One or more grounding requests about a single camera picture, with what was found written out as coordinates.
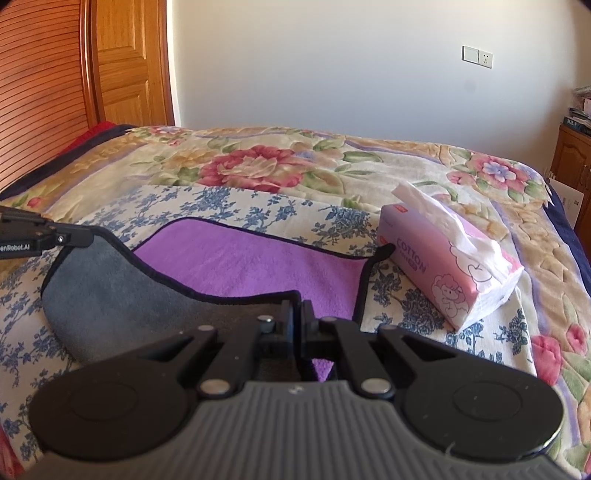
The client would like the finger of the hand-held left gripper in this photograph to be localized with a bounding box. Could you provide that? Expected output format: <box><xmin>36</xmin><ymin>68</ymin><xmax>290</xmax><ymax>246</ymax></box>
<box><xmin>44</xmin><ymin>222</ymin><xmax>96</xmax><ymax>247</ymax></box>

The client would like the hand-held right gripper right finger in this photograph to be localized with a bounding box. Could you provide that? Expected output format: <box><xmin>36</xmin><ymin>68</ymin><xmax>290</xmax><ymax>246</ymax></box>
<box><xmin>301</xmin><ymin>299</ymin><xmax>459</xmax><ymax>400</ymax></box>

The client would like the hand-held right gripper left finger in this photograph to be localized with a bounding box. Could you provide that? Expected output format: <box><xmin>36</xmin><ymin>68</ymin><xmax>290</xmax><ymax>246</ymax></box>
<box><xmin>156</xmin><ymin>300</ymin><xmax>297</xmax><ymax>398</ymax></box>

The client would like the purple and grey towel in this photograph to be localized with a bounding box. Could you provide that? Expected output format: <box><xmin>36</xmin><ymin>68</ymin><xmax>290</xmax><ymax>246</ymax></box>
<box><xmin>41</xmin><ymin>217</ymin><xmax>396</xmax><ymax>384</ymax></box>

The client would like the red cloth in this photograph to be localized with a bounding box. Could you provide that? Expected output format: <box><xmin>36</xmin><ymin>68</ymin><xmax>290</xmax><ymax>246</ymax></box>
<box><xmin>59</xmin><ymin>121</ymin><xmax>117</xmax><ymax>158</ymax></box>

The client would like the white blue-flowered cloth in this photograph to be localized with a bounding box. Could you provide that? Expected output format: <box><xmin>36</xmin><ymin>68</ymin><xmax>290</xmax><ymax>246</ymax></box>
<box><xmin>0</xmin><ymin>185</ymin><xmax>539</xmax><ymax>462</ymax></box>

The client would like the slatted wooden headboard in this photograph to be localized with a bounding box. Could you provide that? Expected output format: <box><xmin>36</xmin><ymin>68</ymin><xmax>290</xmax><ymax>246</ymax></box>
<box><xmin>0</xmin><ymin>0</ymin><xmax>100</xmax><ymax>193</ymax></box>

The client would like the pink tissue pack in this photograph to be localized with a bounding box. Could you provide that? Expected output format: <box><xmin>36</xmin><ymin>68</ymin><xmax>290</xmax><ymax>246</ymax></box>
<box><xmin>376</xmin><ymin>181</ymin><xmax>525</xmax><ymax>332</ymax></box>

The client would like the floral blanket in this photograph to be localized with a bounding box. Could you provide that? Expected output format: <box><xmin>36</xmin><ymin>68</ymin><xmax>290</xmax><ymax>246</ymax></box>
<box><xmin>0</xmin><ymin>122</ymin><xmax>591</xmax><ymax>480</ymax></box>

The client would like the wooden door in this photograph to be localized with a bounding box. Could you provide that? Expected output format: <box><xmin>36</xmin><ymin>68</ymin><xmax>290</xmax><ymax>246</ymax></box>
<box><xmin>89</xmin><ymin>0</ymin><xmax>177</xmax><ymax>128</ymax></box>

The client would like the wooden cabinet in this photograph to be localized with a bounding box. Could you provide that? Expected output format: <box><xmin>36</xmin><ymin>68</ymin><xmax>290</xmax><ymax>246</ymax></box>
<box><xmin>549</xmin><ymin>123</ymin><xmax>591</xmax><ymax>232</ymax></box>

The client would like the stack of books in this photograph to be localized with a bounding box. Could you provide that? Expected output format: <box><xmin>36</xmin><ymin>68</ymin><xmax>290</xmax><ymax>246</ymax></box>
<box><xmin>560</xmin><ymin>85</ymin><xmax>591</xmax><ymax>137</ymax></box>

